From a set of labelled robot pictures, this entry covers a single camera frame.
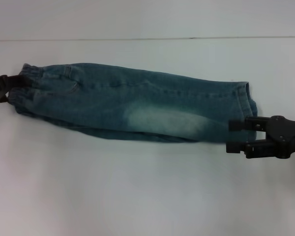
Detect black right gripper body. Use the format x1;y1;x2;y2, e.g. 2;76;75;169
264;115;295;159

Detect blue denim shorts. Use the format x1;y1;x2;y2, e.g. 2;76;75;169
8;62;259;144

